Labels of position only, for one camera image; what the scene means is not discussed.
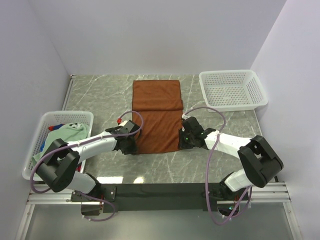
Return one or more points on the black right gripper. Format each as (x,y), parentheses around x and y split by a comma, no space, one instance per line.
(182,145)

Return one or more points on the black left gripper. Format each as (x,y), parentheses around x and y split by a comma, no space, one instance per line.
(133,149)

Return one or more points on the rust brown towel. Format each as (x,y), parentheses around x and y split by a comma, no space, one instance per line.
(160,104)

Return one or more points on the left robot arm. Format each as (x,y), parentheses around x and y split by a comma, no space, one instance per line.
(58,167)

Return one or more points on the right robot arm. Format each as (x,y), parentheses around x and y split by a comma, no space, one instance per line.
(259,161)

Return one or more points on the mint green towel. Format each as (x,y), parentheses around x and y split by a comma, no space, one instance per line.
(69,132)

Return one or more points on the white empty basket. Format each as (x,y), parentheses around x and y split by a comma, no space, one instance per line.
(232,90)

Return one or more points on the white laundry basket with clothes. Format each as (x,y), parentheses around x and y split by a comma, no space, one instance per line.
(53,118)

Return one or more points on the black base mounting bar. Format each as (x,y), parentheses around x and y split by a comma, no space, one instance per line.
(162,196)

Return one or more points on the red patterned cloth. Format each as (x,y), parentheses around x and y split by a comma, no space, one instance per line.
(55,127)

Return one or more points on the aluminium table edge rail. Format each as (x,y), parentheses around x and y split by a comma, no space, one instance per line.
(68,91)

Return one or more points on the aluminium front frame rail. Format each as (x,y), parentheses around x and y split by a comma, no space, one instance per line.
(274,192)

